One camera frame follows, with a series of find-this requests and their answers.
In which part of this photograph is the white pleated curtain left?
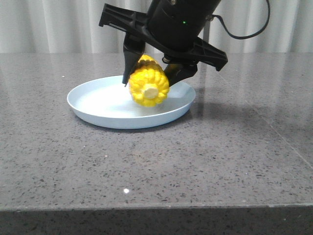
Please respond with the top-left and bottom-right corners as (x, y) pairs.
(0, 0), (151, 53)

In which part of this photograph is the white pleated curtain right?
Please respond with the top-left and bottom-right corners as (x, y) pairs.
(205, 0), (313, 53)

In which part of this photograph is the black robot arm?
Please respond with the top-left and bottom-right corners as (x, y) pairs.
(99, 0), (228, 85)

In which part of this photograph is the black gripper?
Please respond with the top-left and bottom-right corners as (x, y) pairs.
(99, 0), (227, 87)

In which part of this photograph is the light blue round plate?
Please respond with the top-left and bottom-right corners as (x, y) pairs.
(67, 75), (196, 129)

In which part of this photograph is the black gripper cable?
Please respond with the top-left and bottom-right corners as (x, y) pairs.
(209, 0), (271, 40)

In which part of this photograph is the white pleated curtain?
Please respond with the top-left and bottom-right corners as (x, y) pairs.
(0, 0), (151, 53)
(205, 0), (313, 53)

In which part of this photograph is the yellow corn cob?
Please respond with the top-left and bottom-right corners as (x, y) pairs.
(129, 54), (170, 107)

